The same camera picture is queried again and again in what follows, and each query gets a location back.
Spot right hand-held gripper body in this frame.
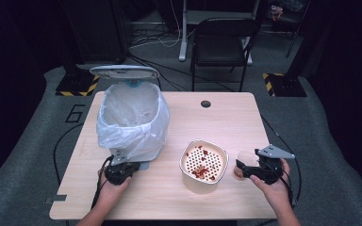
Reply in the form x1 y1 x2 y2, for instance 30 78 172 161
254 143 296 186

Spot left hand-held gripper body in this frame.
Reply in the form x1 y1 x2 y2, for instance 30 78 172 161
103 149 136 186

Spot clear plastic trash can liner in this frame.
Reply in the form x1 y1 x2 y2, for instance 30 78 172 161
95 81 172 158

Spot beige container with strainer basket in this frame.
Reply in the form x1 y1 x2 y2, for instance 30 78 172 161
178 138 230 195

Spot white grey lidded trash can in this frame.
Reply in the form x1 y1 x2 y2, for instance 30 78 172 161
89 64 172 171

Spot person's left hand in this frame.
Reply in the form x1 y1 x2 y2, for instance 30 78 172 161
97 168 132 206

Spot person's right hand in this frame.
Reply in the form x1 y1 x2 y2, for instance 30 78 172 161
249 157 292 209

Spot red food scraps in strainer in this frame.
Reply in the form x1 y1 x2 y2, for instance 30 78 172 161
185 144 220 182

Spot grey tape strip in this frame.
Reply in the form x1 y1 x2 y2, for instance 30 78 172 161
44 194 68 205

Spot black folding chair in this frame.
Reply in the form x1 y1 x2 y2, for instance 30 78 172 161
189 17 259 93

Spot black cabinet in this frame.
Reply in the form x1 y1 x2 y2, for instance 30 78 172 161
58 0 130 65

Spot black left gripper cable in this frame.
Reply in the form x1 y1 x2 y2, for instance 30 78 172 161
90 154 114 211

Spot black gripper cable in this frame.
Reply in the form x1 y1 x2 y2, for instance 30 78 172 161
90 154 114 211
276 175 296 208

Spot black floor cable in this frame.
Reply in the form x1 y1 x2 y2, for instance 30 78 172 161
53 122 85 186
259 115 303 208

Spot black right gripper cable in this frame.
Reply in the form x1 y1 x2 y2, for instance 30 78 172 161
276 175 296 208

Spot black yellow striped base plate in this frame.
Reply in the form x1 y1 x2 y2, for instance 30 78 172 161
55 72 103 98
262 72 308 98

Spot bundle of floor cables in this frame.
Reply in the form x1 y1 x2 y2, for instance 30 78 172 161
126 0 183 51

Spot white desk frame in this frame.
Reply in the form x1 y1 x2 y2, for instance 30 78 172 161
177 0 262 66

